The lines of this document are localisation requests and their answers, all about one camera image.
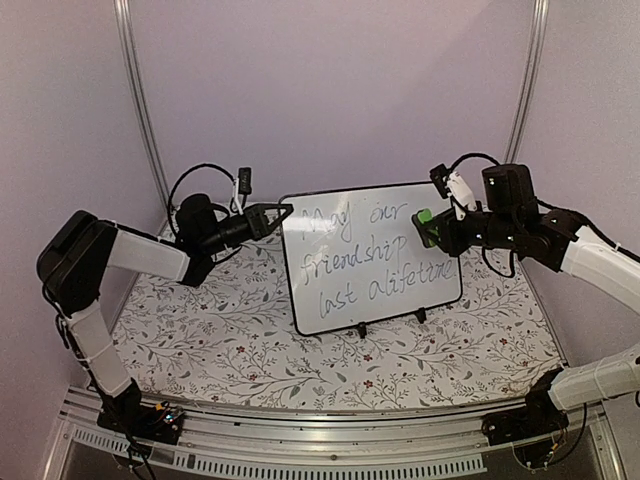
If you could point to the front aluminium rail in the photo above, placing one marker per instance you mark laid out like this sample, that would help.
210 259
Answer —
233 442

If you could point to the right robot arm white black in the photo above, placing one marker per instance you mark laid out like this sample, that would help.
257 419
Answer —
574 246

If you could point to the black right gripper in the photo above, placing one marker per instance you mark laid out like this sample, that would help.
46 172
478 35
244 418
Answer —
449 241

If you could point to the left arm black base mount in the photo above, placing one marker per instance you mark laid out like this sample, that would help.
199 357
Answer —
161 422

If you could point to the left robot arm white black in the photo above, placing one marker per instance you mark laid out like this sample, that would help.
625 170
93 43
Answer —
72 267

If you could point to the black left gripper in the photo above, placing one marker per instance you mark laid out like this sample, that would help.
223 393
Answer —
258 211

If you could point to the floral patterned table mat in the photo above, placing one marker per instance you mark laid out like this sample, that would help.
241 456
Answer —
233 340

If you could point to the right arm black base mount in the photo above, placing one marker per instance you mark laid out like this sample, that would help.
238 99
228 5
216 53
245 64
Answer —
538 416

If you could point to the aluminium frame post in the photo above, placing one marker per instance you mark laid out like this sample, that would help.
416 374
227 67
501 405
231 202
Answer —
532 65
124 23

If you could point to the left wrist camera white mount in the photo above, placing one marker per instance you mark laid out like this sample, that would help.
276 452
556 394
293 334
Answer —
242 188

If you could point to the left aluminium frame post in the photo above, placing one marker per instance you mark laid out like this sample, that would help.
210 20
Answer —
124 23

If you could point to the right aluminium frame post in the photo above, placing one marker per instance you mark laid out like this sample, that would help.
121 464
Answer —
532 65

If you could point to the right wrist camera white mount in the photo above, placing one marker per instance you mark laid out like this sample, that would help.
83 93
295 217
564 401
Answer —
451 185

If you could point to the green black whiteboard eraser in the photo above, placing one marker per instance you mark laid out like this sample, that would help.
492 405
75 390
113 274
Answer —
422 222

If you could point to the white whiteboard black frame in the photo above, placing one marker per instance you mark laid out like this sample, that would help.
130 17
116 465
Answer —
353 257

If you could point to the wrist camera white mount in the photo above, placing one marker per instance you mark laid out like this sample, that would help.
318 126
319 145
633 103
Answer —
242 188
451 185

